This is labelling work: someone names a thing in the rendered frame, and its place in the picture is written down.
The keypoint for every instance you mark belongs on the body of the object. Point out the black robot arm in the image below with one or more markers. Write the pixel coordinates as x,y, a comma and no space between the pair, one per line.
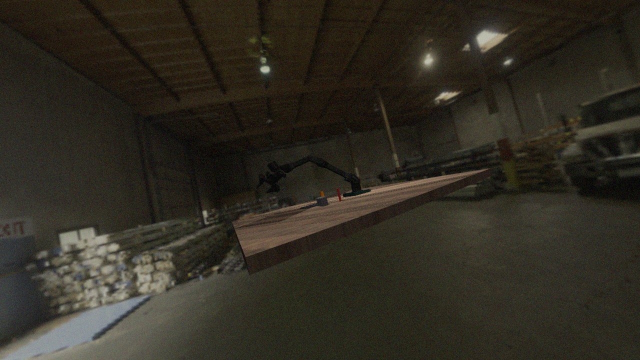
349,177

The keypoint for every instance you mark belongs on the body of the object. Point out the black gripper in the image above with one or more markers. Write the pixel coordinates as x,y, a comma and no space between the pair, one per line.
271,181

